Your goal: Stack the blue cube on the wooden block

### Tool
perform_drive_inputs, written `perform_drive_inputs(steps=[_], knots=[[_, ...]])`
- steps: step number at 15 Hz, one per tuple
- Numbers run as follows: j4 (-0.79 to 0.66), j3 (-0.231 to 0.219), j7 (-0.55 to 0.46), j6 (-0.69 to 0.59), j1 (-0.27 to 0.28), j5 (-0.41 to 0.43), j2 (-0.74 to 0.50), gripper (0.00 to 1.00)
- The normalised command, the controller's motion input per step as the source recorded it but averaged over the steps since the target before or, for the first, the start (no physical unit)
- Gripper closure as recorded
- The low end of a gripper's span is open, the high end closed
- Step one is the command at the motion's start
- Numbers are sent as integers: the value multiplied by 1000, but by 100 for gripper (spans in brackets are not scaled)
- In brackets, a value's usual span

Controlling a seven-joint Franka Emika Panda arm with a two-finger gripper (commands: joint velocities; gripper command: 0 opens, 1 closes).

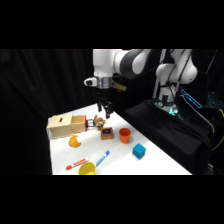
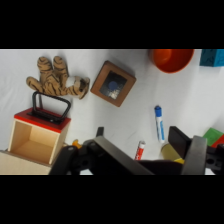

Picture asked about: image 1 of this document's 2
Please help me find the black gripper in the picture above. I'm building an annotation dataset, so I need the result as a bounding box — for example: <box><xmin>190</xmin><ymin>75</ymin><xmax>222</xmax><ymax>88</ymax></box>
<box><xmin>95</xmin><ymin>87</ymin><xmax>114</xmax><ymax>120</ymax></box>

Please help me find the blue cube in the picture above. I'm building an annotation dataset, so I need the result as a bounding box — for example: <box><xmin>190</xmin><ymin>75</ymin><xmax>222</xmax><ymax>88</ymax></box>
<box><xmin>132</xmin><ymin>143</ymin><xmax>147</xmax><ymax>160</ymax></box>

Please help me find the wooden block with blue dot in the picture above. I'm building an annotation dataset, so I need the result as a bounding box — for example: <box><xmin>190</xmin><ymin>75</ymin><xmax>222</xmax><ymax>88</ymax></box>
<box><xmin>100</xmin><ymin>127</ymin><xmax>115</xmax><ymax>141</ymax></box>

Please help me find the wooden drawer with red front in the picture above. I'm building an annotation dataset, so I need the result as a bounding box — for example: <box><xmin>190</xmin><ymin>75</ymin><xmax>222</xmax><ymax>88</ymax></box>
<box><xmin>70</xmin><ymin>114</ymin><xmax>96</xmax><ymax>134</ymax></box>

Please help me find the orange plastic cup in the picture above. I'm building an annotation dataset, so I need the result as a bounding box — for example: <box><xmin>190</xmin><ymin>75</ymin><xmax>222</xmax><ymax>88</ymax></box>
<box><xmin>118</xmin><ymin>127</ymin><xmax>132</xmax><ymax>145</ymax></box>

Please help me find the toy croissant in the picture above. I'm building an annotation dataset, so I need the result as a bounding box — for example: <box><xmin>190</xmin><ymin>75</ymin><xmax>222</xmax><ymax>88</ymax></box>
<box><xmin>68</xmin><ymin>135</ymin><xmax>82</xmax><ymax>148</ymax></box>

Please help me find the light wooden box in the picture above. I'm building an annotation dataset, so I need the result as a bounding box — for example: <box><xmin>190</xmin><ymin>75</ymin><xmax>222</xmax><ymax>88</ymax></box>
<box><xmin>46</xmin><ymin>113</ymin><xmax>74</xmax><ymax>140</ymax></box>

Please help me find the blue marker pen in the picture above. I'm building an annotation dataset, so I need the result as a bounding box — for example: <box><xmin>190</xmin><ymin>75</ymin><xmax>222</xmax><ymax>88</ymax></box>
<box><xmin>94</xmin><ymin>150</ymin><xmax>111</xmax><ymax>168</ymax></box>

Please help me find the red marker pen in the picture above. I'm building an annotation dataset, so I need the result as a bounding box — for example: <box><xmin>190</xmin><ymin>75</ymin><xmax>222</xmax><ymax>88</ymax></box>
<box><xmin>65</xmin><ymin>157</ymin><xmax>90</xmax><ymax>171</ymax></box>

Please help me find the yellow plastic bowl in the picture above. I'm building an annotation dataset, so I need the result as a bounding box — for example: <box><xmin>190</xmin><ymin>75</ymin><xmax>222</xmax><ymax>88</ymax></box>
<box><xmin>78</xmin><ymin>161</ymin><xmax>97</xmax><ymax>176</ymax></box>

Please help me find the black cloth-covered robot stand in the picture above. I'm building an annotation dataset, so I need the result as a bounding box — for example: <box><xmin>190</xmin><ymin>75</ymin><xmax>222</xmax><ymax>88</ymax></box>
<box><xmin>123</xmin><ymin>99</ymin><xmax>215</xmax><ymax>176</ymax></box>

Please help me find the blue-lit electronic device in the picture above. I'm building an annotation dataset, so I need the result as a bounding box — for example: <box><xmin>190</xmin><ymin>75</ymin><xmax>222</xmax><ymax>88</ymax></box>
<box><xmin>179</xmin><ymin>88</ymin><xmax>204</xmax><ymax>110</ymax></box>

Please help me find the yellow cable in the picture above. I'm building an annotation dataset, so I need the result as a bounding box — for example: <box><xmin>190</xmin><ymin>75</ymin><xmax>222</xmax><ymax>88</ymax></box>
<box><xmin>211</xmin><ymin>109</ymin><xmax>224</xmax><ymax>152</ymax></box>

